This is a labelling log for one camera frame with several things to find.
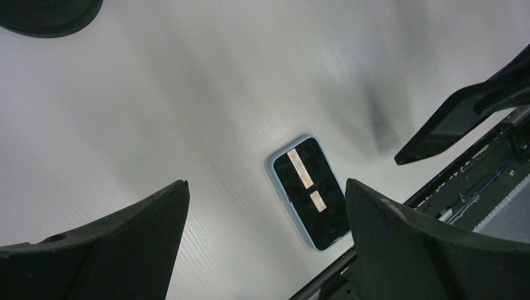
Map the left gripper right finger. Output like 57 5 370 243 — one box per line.
345 179 529 299

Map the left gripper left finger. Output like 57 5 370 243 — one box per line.
1 180 190 299

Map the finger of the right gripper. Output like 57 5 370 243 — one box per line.
474 46 529 115

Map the black phone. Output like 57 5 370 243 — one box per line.
394 79 509 165

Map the black pole stand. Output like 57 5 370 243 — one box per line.
1 0 103 38

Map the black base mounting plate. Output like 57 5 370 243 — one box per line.
294 106 529 299

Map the white slotted cable duct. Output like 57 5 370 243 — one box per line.
472 176 529 243

